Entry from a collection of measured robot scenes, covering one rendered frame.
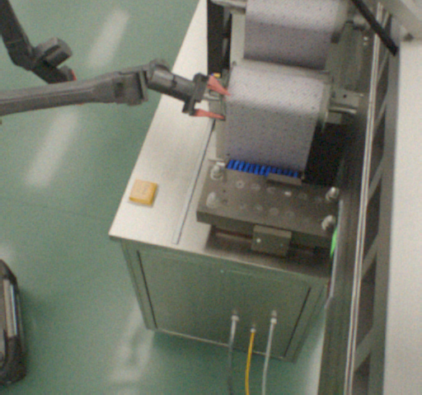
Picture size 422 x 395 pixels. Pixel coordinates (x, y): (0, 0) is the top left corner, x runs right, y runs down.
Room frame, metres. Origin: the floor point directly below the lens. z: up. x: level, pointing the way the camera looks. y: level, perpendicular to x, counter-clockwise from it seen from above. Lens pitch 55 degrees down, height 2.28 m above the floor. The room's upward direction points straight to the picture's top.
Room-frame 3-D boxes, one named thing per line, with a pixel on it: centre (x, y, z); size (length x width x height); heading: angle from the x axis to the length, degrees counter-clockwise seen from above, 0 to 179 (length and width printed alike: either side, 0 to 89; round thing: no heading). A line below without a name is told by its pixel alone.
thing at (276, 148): (0.93, -0.15, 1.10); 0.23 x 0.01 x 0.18; 77
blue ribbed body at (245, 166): (0.91, -0.15, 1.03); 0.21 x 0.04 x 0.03; 77
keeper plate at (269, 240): (0.71, -0.16, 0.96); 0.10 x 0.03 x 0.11; 77
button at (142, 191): (0.91, 0.21, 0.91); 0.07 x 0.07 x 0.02; 77
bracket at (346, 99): (0.95, -0.34, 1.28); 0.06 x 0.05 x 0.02; 77
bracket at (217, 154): (1.06, -0.02, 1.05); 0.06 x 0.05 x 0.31; 77
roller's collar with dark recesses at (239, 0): (1.26, -0.09, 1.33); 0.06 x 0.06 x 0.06; 77
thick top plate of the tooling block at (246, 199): (0.80, -0.17, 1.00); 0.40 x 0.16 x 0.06; 77
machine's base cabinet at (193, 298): (1.92, -0.32, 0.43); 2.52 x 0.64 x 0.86; 167
